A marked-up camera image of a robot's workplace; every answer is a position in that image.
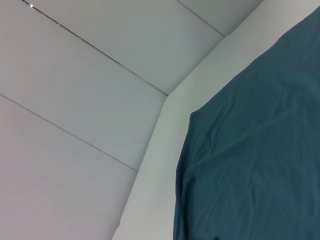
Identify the blue-green shirt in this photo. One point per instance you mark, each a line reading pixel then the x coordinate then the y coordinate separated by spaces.
pixel 250 150

